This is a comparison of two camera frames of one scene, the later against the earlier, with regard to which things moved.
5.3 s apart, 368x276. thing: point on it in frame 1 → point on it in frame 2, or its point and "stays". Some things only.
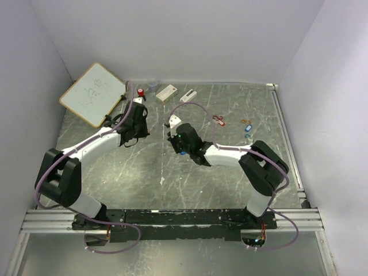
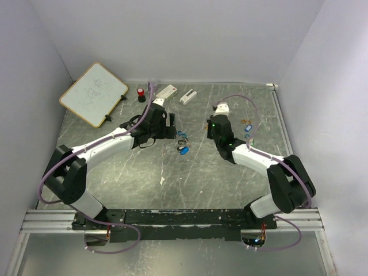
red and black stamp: (141, 92) stays
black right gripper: (172, 140) → (209, 125)
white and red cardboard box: (167, 94) stays
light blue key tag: (248, 128) stays
